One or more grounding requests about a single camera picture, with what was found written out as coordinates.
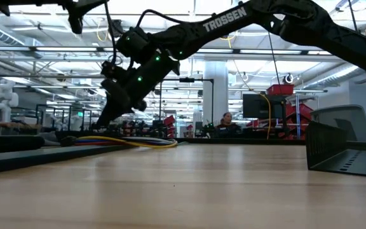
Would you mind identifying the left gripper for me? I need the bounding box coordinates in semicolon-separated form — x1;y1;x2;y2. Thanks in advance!
0;0;106;35

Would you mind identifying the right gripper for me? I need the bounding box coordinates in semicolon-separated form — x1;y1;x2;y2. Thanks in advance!
95;53;181;129

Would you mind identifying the multicolour wire bundle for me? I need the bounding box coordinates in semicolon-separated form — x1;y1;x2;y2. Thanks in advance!
60;135;179;149

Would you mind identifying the white pillar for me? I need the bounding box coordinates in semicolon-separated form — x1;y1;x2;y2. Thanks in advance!
201;61;230;137

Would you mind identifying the white robot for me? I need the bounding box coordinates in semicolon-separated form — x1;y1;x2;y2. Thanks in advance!
0;78;20;124

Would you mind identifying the person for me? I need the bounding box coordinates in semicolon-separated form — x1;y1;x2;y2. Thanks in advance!
216;111;243;138

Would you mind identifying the black monitor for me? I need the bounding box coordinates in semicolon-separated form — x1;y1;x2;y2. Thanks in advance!
241;93;288;120

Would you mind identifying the red storage bin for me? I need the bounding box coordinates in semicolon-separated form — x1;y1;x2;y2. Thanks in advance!
265;83;295;97

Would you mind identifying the grey mesh office chair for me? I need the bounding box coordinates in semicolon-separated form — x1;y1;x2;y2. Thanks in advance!
309;104;366;144

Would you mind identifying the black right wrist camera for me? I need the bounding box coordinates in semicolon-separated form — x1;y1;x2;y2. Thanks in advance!
100;60;130;84

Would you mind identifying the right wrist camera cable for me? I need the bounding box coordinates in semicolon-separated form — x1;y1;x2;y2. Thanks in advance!
135;8;189;28

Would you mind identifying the flat black duct cover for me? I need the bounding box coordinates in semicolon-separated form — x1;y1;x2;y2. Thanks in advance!
0;144;133;176

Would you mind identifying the yellow cable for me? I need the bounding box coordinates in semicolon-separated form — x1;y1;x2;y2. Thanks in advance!
258;93;272;141

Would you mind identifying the black slotted cable duct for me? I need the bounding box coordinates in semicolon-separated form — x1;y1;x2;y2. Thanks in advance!
305;120;366;179

